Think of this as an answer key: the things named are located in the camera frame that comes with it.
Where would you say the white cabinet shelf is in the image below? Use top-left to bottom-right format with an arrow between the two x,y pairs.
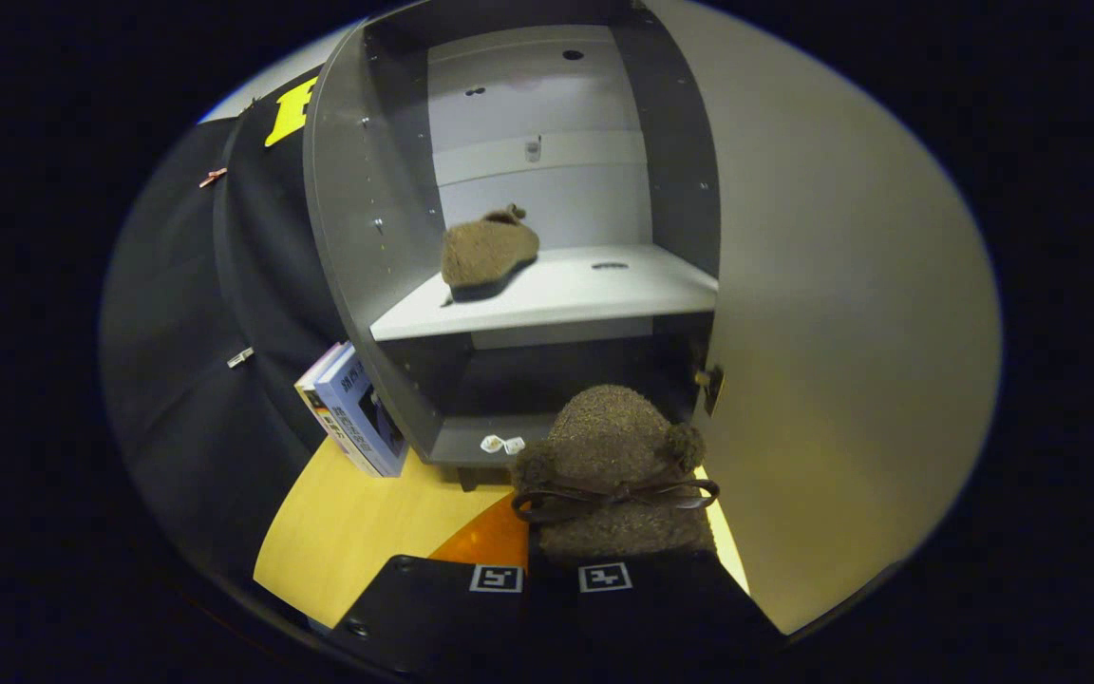
369,244 -> 719,343

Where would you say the brown fuzzy shoe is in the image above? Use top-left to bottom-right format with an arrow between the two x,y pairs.
511,384 -> 721,563
440,203 -> 541,305

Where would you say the grey shoe cabinet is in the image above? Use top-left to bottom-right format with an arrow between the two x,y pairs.
303,0 -> 724,490

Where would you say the beige shoe cabinet door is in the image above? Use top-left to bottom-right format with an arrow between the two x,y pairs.
647,0 -> 1004,636

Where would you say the light blue book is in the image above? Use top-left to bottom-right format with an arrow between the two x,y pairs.
315,344 -> 408,478

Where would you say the black backdrop cloth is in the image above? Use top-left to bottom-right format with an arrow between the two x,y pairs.
99,66 -> 387,609

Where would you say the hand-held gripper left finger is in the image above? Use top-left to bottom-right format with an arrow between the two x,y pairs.
329,494 -> 531,680

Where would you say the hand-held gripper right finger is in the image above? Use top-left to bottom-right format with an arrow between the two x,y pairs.
528,556 -> 785,677

